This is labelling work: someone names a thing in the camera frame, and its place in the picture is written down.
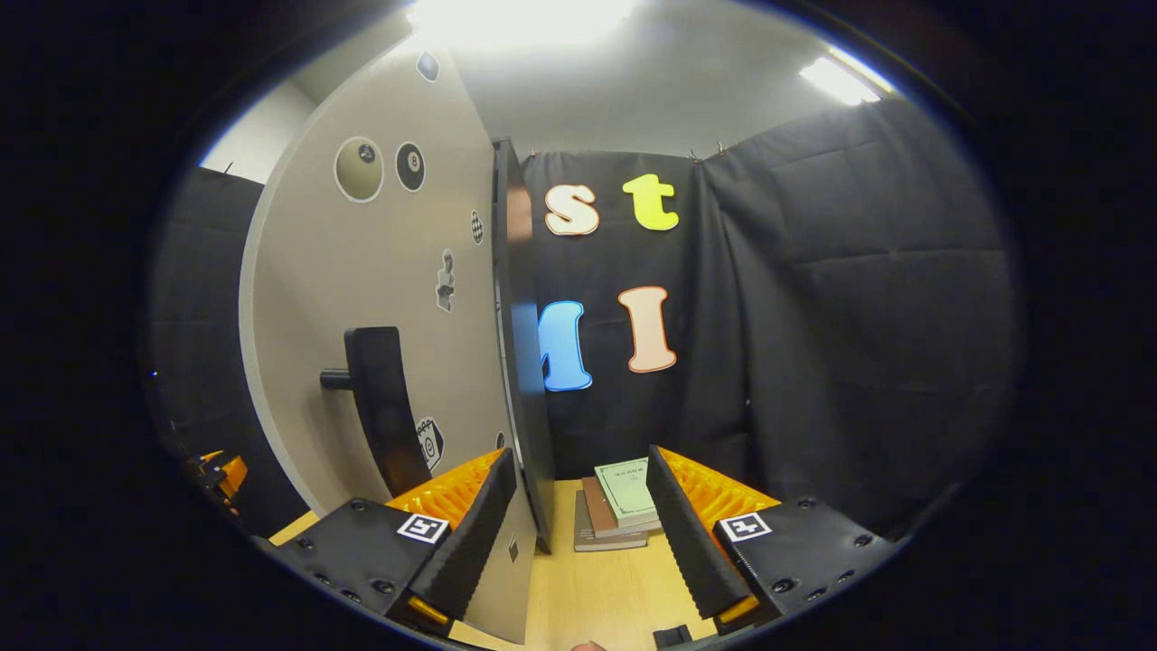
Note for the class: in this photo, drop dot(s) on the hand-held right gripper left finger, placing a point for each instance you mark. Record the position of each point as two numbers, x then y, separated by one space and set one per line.
475 542

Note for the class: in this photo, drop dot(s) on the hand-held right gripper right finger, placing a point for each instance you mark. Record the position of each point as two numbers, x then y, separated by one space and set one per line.
687 542

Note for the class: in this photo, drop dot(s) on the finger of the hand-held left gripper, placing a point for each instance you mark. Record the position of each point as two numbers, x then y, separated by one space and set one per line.
230 472

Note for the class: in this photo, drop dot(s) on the white cabinet door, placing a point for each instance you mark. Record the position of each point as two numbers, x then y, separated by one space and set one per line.
316 271

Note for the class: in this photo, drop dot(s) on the dark grey cabinet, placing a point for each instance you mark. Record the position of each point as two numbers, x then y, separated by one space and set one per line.
529 362

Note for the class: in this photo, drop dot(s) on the green book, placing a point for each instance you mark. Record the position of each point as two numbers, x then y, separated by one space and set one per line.
625 493

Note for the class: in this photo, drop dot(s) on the brown book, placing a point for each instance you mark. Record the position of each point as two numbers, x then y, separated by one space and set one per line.
597 511

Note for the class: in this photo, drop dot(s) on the black backdrop cloth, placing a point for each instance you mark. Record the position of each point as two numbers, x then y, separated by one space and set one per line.
859 316

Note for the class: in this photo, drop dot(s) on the narrow ceiling light panel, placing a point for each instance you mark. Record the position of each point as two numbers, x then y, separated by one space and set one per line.
845 80

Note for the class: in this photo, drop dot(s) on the large ceiling light panel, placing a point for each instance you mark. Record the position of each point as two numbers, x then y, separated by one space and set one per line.
520 18

